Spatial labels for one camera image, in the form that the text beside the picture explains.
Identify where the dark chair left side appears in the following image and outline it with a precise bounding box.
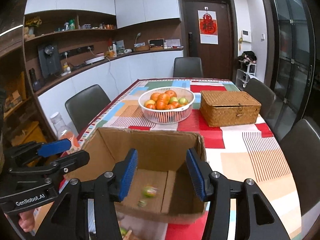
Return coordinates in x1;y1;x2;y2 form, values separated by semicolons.
65;85;111;134

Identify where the left hand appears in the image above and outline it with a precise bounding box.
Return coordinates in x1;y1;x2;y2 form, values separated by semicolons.
18;210;35;232

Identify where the red fu door poster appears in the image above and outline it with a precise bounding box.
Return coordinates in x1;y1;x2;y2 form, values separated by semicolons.
197;10;219;45

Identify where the woven wicker box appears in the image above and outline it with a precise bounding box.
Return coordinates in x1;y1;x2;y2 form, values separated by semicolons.
200;90;261;127

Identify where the black coffee machine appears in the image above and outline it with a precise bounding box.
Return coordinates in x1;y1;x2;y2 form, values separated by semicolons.
37;43;62;79

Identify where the small green candy packet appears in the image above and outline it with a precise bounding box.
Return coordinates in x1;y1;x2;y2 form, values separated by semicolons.
137;185;158;207

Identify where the colourful patchwork tablecloth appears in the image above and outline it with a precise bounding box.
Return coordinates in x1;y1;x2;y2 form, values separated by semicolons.
79;79;302;239

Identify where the pink juice bottle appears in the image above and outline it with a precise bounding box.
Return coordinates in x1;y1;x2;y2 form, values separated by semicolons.
50;112;80;154

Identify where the brown sandwich cracker packet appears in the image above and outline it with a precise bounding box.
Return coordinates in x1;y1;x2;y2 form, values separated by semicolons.
120;227;140;240

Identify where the white fruit basket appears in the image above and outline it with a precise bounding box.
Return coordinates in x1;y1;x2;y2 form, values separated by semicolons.
138;87;195;124

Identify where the dark chair right far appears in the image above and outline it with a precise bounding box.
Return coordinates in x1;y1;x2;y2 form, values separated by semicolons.
244;79;276;119

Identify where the dark wooden door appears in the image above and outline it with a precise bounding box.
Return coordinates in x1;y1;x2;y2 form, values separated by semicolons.
179;0;238;80

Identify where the dark chair far end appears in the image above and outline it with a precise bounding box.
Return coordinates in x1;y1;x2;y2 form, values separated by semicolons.
173;57;203;78

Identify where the dark chair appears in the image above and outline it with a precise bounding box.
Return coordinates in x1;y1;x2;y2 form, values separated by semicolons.
244;79;276;119
65;85;111;134
279;117;319;215

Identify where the dark chair right near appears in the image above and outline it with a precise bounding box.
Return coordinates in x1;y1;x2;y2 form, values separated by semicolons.
279;117;319;215

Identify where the glass sliding door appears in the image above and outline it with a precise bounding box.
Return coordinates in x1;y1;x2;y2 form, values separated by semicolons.
269;0;315;140

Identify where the white shoe rack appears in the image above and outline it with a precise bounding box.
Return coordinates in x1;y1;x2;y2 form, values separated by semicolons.
235;50;257;90

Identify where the brown cardboard box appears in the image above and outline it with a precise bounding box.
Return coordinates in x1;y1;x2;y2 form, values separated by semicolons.
65;127;206;224

